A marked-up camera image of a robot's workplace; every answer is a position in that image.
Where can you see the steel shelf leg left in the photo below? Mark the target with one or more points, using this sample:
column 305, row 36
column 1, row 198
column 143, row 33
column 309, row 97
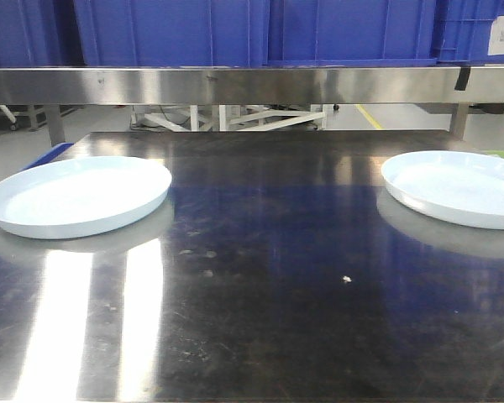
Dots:
column 55, row 124

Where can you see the blue plastic crate middle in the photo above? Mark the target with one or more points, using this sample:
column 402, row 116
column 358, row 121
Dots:
column 351, row 33

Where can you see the blue plastic crate right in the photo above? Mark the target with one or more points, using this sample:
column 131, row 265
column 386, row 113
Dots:
column 461, row 32

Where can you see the white metal frame background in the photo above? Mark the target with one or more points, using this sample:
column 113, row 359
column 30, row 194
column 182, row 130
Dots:
column 198, row 118

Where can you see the light blue plate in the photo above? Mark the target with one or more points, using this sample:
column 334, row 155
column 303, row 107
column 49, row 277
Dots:
column 458, row 187
column 81, row 197

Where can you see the blue plastic crate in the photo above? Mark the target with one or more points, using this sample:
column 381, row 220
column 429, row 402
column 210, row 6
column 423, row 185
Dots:
column 351, row 33
column 133, row 33
column 461, row 32

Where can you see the steel shelf leg right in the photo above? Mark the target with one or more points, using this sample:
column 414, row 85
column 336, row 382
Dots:
column 458, row 120

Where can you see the steel shelf leg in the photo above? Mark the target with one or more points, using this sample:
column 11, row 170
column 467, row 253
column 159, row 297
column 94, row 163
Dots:
column 458, row 120
column 55, row 124

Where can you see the green object at right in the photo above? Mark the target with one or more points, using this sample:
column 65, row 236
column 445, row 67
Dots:
column 495, row 153

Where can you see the blue plastic crate left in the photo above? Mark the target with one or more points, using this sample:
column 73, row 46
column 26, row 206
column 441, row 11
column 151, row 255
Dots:
column 133, row 33

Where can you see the black tape strip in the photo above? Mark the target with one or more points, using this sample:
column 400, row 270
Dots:
column 463, row 78

